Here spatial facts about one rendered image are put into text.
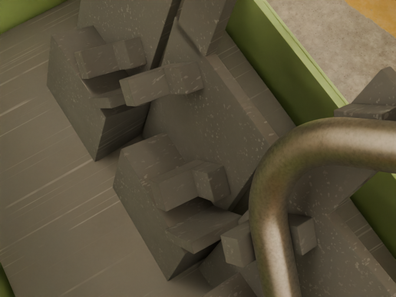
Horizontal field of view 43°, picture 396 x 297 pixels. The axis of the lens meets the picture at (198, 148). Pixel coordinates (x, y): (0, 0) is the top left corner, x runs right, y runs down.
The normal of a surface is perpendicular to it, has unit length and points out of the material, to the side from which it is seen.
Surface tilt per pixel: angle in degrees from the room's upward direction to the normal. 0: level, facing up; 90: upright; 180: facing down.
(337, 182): 60
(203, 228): 53
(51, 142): 0
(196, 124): 69
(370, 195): 90
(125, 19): 65
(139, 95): 44
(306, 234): 48
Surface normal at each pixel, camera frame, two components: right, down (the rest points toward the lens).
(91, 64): 0.58, 0.07
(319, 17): -0.06, -0.36
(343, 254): -0.74, 0.29
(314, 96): -0.86, 0.49
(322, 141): -0.77, 0.04
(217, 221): -0.25, -0.93
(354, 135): -0.69, -0.30
